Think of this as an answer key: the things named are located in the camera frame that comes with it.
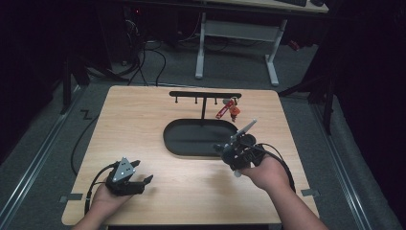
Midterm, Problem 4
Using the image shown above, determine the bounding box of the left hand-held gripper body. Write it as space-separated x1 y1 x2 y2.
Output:
104 156 147 196

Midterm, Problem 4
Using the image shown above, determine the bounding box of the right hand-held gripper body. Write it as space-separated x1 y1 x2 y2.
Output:
221 118 266 171

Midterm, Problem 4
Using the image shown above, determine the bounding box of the black key holder stand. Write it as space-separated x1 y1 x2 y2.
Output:
162 90 242 158

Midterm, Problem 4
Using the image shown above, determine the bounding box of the red and orange keychain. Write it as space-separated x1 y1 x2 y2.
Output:
214 95 242 124

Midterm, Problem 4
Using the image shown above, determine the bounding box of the person's left hand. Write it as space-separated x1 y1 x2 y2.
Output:
90 184 135 218

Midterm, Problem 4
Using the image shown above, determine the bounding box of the person's right hand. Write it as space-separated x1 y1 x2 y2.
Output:
238 154 293 193

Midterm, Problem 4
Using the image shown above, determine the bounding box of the black metal stand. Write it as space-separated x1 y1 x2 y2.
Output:
60 57 92 115
279 73 339 135

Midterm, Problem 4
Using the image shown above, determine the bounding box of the small red object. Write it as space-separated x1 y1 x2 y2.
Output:
287 39 302 52

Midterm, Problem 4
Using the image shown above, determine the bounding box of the dark computer tower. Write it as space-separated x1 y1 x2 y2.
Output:
123 6 145 65

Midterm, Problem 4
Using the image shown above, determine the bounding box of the black keyboard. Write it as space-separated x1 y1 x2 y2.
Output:
276 0 308 8

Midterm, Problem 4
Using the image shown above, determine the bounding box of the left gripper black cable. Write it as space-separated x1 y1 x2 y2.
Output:
84 161 120 215

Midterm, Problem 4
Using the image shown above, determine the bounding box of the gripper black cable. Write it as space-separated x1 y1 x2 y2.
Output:
252 142 297 195
84 161 120 215

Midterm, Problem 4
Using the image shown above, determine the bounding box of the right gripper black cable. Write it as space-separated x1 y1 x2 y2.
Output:
252 142 297 195

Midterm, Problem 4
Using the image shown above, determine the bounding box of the black floor cable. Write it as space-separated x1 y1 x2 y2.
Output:
70 114 100 176

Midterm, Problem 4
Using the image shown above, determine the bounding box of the metal floor rail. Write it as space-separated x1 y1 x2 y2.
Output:
310 103 372 230
0 85 84 224

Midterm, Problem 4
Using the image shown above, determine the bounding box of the bundle of black cables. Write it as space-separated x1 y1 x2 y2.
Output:
85 41 169 87

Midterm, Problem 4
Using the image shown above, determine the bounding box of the white frame desk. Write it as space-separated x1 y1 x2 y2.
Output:
194 0 329 87

